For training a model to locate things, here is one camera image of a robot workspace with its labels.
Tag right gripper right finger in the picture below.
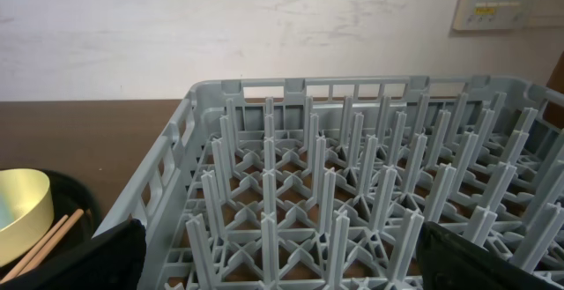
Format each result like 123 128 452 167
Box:
416 221 556 290

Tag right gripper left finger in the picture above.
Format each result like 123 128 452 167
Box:
1 219 146 290

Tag grey dishwasher rack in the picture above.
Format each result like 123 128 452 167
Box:
99 76 563 289

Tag right wooden chopstick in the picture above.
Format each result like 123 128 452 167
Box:
18 209 85 276

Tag wooden chopstick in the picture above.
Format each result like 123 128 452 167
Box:
18 209 85 276
1 215 69 283

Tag black round tray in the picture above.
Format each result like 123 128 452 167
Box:
0 168 103 278

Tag left wooden chopstick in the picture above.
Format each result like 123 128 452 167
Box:
1 215 69 283

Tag yellow bowl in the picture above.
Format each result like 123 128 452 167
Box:
1 168 54 266

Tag wall control panel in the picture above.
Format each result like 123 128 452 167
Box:
452 0 563 31

